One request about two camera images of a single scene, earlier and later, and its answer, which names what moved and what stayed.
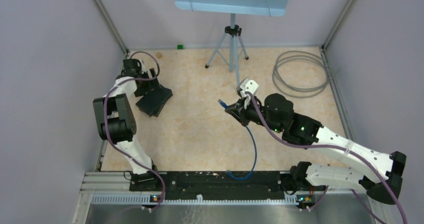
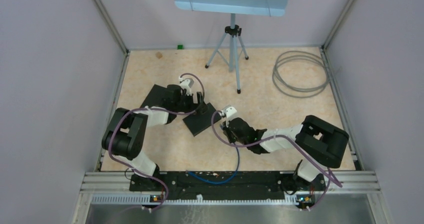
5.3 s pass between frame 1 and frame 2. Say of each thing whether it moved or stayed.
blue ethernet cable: moved
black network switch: moved
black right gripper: moved
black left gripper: moved
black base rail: stayed
